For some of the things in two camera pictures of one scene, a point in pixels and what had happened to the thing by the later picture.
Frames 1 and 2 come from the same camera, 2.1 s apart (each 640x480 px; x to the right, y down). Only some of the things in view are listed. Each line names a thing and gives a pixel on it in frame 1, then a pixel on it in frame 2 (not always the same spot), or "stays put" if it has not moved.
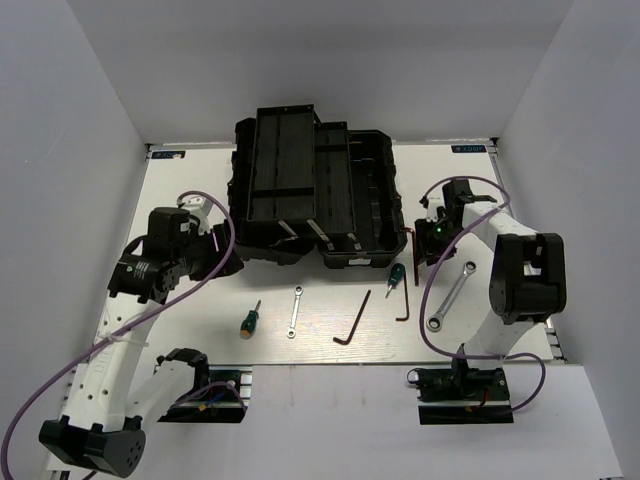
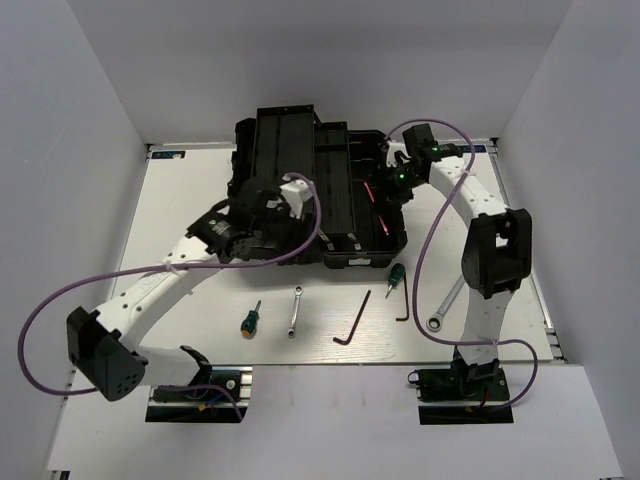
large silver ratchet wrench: (434, 323) stays put
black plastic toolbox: (301, 186) stays put
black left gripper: (223, 237) to (295, 242)
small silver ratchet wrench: (291, 332) stays put
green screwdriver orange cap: (249, 322) stays put
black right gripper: (427, 248) to (390, 194)
